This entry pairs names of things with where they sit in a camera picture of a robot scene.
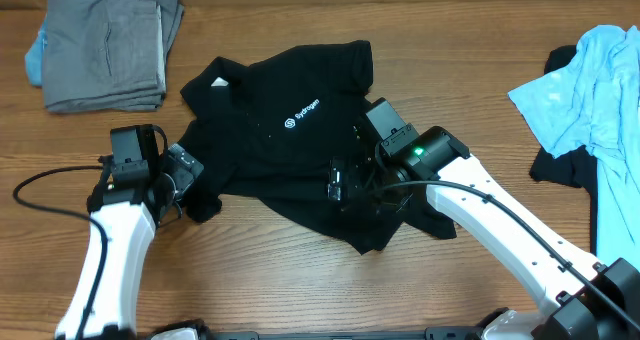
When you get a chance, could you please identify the black polo shirt with logo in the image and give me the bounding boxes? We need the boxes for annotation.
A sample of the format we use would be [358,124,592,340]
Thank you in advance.
[179,40,456,253]

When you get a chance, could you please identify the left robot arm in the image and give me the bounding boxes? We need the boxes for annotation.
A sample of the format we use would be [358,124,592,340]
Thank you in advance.
[54,124,204,339]

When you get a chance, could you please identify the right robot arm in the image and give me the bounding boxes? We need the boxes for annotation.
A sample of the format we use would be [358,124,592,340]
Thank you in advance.
[327,98,639,340]

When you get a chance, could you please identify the folded grey trousers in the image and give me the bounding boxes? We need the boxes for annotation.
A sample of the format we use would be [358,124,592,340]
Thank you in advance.
[42,0,184,113]

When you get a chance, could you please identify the folded blue garment under trousers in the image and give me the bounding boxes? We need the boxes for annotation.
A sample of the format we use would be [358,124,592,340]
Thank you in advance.
[24,20,47,87]

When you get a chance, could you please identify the black garment under blue shirt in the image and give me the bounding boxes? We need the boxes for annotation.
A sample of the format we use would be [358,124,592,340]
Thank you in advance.
[529,44,600,254]

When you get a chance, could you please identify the light blue t-shirt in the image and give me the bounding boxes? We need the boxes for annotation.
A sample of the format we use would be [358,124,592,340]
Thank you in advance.
[508,25,639,265]

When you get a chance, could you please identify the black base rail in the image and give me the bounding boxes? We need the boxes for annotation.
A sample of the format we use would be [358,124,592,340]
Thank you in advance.
[149,319,506,340]

